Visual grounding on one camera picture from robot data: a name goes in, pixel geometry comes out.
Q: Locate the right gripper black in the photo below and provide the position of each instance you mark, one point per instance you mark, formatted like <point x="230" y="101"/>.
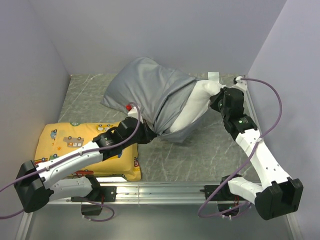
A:
<point x="215" y="99"/>

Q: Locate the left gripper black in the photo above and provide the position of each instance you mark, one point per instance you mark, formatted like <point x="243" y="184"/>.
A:
<point x="149" y="134"/>

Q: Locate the white pillow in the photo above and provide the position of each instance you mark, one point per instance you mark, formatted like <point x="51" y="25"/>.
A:
<point x="197" y="104"/>

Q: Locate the grey pillowcase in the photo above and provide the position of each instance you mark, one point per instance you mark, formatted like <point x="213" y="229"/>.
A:
<point x="160" y="92"/>

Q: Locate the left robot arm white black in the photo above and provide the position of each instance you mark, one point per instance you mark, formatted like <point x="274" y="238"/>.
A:
<point x="38" y="184"/>

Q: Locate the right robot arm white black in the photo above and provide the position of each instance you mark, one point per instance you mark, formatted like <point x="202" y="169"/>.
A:
<point x="278" y="193"/>

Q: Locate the white pillow label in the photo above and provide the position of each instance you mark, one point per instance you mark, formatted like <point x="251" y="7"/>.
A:
<point x="214" y="76"/>

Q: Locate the yellow cartoon print pillow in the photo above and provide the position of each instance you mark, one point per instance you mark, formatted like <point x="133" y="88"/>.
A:
<point x="58" y="139"/>

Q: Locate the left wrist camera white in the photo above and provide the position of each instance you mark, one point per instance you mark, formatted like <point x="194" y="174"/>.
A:
<point x="132" y="111"/>

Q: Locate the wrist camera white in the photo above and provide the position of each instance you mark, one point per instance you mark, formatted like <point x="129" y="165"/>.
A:
<point x="240" y="83"/>
<point x="132" y="111"/>

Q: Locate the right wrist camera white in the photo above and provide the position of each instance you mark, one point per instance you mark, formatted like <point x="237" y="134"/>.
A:
<point x="240" y="83"/>

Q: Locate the aluminium front rail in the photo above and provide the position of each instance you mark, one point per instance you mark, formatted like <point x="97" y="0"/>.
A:
<point x="153" y="211"/>

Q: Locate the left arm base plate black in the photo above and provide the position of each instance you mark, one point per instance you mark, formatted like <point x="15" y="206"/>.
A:
<point x="99" y="194"/>

